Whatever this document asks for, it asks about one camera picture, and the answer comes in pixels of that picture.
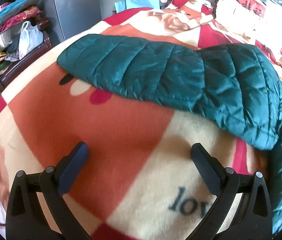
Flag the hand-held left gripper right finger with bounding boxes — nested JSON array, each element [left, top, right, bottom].
[[190, 142, 274, 240]]

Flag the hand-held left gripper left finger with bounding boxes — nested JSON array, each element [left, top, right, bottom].
[[5, 142, 91, 240]]

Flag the green quilted jacket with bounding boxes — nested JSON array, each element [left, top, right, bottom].
[[56, 34, 282, 233]]

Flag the printed fleece blanket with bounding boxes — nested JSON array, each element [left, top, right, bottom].
[[0, 0, 282, 240]]

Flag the dark wooden cabinet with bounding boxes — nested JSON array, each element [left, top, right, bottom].
[[0, 17, 52, 110]]

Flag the white plastic bag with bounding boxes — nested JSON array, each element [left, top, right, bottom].
[[18, 21, 44, 60]]

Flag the cream fringed blanket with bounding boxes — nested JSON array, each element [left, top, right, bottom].
[[215, 0, 269, 40]]

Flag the grey refrigerator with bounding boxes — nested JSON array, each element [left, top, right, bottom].
[[34, 0, 103, 47]]

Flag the red patterned cushion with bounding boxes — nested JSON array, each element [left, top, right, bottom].
[[0, 5, 44, 34]]

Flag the red and white plush toy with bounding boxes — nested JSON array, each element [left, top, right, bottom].
[[171, 0, 214, 18]]

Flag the light blue cloth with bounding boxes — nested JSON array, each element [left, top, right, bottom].
[[114, 0, 160, 14]]

